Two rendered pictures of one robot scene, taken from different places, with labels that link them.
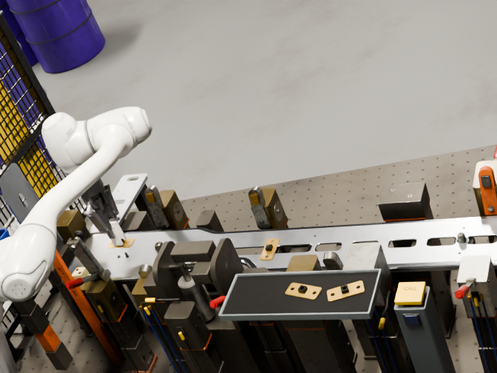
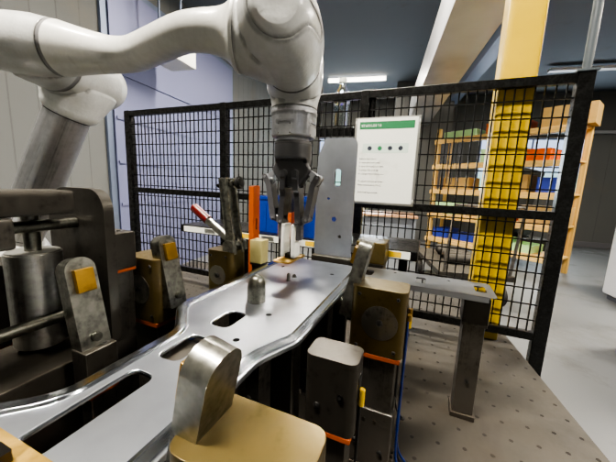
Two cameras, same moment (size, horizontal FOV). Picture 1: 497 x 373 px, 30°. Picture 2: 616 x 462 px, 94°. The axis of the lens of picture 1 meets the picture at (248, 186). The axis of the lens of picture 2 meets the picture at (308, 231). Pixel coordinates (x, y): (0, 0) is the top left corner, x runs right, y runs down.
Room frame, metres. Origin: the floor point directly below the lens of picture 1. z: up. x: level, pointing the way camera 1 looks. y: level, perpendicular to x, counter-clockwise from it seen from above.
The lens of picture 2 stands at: (2.22, -0.19, 1.21)
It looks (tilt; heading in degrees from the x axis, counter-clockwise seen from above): 9 degrees down; 81
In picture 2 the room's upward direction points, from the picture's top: 2 degrees clockwise
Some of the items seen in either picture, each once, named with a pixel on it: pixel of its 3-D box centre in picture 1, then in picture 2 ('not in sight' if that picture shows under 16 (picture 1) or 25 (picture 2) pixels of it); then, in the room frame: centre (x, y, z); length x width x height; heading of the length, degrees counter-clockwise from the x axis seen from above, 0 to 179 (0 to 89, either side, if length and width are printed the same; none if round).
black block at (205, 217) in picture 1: (222, 249); (339, 449); (2.33, 0.15, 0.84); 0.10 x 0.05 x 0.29; 149
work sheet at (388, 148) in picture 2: not in sight; (384, 161); (2.64, 0.83, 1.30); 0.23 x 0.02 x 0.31; 149
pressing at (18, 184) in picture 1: (32, 216); (335, 198); (2.42, 0.63, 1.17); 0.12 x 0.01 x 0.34; 149
